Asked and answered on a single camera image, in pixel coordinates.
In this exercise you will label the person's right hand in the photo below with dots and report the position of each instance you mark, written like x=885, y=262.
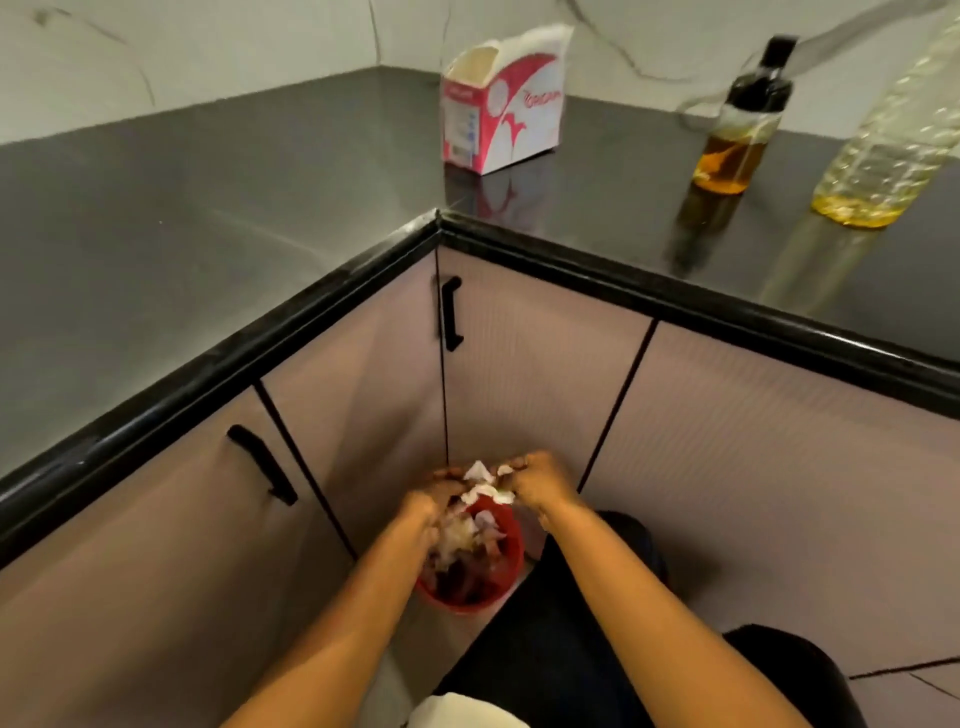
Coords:
x=547, y=487

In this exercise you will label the person's left hand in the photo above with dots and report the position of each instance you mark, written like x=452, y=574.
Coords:
x=427, y=502

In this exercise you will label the single white tissue sheet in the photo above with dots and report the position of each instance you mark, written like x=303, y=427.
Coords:
x=484, y=484

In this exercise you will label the small glass oil bottle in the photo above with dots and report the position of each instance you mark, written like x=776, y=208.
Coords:
x=731, y=157

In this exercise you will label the black knobbed bottle lid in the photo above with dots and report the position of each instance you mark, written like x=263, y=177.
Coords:
x=761, y=82

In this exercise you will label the large clear plastic oil bottle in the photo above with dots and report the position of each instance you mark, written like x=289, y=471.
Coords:
x=892, y=157

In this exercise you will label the person's left forearm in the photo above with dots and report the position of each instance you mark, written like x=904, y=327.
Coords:
x=337, y=645

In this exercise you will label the person's right forearm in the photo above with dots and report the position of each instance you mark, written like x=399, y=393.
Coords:
x=660, y=630

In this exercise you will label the person's black trousers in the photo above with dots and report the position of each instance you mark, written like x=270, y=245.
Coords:
x=540, y=652

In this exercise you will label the black stone countertop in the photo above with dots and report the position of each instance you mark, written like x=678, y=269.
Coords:
x=225, y=225

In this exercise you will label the crumpled waste in bin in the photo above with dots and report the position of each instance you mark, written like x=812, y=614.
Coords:
x=469, y=555

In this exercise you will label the red plastic trash bin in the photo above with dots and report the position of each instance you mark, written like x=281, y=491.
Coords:
x=510, y=570

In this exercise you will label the brown base cabinet door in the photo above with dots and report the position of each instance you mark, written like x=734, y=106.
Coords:
x=360, y=420
x=787, y=487
x=532, y=375
x=150, y=585

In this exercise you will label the white patterned shirt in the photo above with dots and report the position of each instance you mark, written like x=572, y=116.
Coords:
x=465, y=712

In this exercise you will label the red and white tissue box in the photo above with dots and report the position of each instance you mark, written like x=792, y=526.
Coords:
x=517, y=120

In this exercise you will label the stack of white tissues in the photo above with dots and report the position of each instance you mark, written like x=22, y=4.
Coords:
x=532, y=41

